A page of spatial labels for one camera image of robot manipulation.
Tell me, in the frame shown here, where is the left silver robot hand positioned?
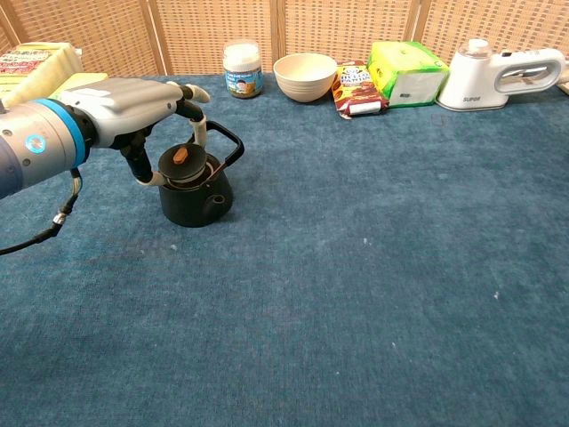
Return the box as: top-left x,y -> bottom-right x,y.
61,77 -> 212,188

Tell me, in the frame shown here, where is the black teapot lid orange knob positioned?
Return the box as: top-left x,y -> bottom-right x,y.
158,142 -> 208,180

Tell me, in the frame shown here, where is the white plastic jar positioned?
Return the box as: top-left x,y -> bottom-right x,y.
222,39 -> 263,100

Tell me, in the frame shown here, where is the blue carpet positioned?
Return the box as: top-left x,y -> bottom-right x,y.
0,73 -> 569,427

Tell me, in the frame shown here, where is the single yellow sponge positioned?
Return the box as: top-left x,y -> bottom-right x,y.
46,72 -> 110,101

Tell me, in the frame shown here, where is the long yellow sponge pack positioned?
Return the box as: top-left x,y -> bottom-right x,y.
0,42 -> 84,108

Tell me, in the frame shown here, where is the beige bowl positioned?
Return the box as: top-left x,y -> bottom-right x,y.
272,52 -> 339,104

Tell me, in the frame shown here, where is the brown Hello Panda snack box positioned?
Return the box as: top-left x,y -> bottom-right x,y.
331,60 -> 390,120

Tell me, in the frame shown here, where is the woven rattan folding screen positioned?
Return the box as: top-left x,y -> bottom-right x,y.
0,0 -> 569,77

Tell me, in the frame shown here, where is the green tissue pack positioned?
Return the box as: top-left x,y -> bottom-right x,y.
366,40 -> 451,109

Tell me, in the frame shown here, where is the white handheld steamer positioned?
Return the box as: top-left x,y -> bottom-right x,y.
435,38 -> 567,112

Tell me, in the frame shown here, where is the black teapot with handle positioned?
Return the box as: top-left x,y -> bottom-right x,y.
158,119 -> 245,229

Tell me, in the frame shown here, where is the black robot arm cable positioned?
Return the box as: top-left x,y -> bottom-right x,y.
0,166 -> 84,257

